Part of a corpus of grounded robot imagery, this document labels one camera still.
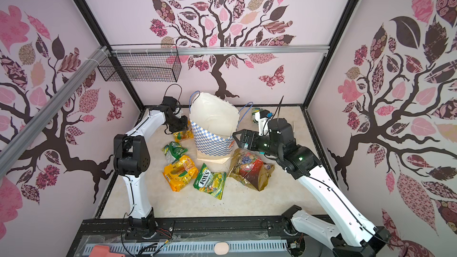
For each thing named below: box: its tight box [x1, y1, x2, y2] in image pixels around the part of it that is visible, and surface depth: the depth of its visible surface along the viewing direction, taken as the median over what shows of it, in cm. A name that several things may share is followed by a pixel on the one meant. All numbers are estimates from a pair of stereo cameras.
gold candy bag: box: [228, 148, 275, 192], surface depth 87 cm
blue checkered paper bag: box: [189, 91, 240, 165], surface depth 88 cm
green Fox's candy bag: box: [192, 162, 227, 200], surface depth 85 cm
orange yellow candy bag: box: [161, 154, 199, 193], surface depth 85 cm
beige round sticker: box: [214, 242, 230, 256], surface depth 70 cm
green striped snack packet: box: [161, 141, 189, 164], surface depth 94 cm
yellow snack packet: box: [172, 120, 195, 143], surface depth 99 cm
